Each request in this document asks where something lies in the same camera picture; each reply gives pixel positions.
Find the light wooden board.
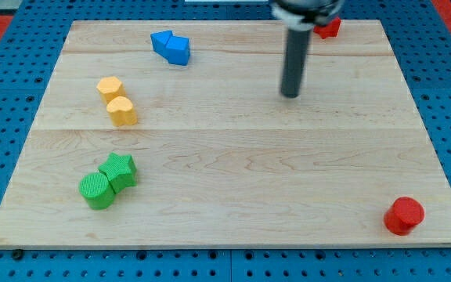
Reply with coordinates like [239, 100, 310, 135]
[0, 20, 451, 250]

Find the red cylinder block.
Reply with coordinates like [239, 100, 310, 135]
[383, 197, 425, 236]

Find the green star block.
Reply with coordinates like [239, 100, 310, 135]
[98, 153, 137, 193]

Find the blue triangle block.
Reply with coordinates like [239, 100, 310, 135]
[150, 31, 173, 57]

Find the yellow heart block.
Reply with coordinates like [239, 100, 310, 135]
[106, 96, 138, 127]

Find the green cylinder block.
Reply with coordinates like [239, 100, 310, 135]
[78, 172, 115, 210]

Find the blue pentagon block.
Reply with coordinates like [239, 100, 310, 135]
[165, 36, 190, 66]

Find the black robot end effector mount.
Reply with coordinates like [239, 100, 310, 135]
[269, 0, 345, 31]

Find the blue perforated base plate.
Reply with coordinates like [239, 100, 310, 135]
[0, 1, 451, 281]

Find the red star block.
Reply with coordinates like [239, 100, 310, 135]
[313, 16, 341, 39]

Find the yellow hexagon block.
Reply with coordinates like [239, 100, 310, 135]
[96, 76, 126, 104]

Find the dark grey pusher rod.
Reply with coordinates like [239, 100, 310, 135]
[280, 29, 312, 98]

